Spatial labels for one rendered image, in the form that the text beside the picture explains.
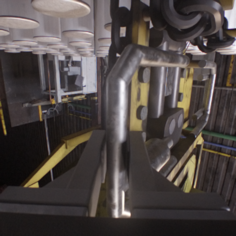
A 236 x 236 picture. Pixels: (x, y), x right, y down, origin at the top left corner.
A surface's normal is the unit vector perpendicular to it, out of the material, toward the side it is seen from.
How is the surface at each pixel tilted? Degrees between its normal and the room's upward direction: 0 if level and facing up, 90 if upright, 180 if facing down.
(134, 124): 90
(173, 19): 70
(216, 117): 90
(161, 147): 139
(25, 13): 90
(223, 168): 90
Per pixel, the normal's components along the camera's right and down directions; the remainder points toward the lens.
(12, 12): 0.37, 0.27
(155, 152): 0.46, -0.69
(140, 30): 0.80, 0.18
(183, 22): 0.05, 0.65
